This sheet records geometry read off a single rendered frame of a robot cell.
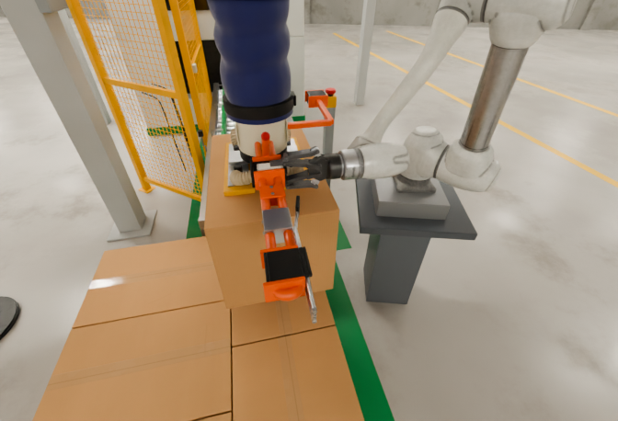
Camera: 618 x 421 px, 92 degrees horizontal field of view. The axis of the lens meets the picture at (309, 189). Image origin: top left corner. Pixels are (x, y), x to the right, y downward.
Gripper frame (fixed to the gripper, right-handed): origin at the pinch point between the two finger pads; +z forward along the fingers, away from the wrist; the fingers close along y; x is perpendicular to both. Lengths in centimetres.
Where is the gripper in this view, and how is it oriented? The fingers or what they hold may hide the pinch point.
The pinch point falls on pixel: (269, 173)
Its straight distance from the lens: 84.0
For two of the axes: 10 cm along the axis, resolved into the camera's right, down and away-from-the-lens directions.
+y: -0.1, 8.0, 6.0
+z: -9.8, 1.2, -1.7
